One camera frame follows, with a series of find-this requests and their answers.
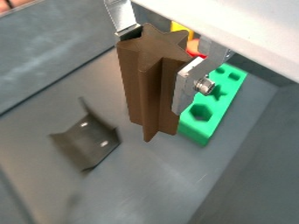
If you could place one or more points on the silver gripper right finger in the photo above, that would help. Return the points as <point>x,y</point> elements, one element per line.
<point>192,77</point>

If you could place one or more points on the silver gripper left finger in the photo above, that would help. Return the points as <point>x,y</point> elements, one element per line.
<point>121,14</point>

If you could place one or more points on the brown star-shaped block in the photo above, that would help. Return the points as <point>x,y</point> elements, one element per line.
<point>149,60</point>

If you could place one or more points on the green foam shape board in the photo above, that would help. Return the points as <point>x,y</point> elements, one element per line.
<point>201,117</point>

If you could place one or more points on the red cylinder block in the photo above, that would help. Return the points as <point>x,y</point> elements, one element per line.
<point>192,48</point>

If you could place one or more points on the yellow rectangular block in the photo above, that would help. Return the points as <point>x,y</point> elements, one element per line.
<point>177,27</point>

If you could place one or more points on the black curved bracket stand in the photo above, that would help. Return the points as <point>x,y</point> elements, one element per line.
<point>88,141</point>

